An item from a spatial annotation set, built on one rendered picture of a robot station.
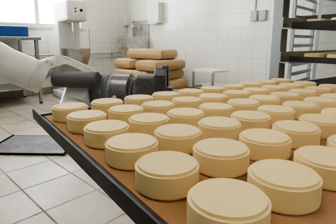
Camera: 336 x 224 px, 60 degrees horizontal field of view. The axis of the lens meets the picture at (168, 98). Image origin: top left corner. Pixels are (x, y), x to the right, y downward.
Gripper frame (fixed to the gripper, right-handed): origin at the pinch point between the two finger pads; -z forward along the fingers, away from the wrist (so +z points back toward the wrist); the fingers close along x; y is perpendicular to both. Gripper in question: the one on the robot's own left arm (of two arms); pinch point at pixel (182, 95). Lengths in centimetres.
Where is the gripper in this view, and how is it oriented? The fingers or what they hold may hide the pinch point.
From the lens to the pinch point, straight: 60.8
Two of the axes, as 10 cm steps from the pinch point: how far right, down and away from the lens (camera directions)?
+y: 1.7, -2.0, 9.7
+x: 0.0, -9.8, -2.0
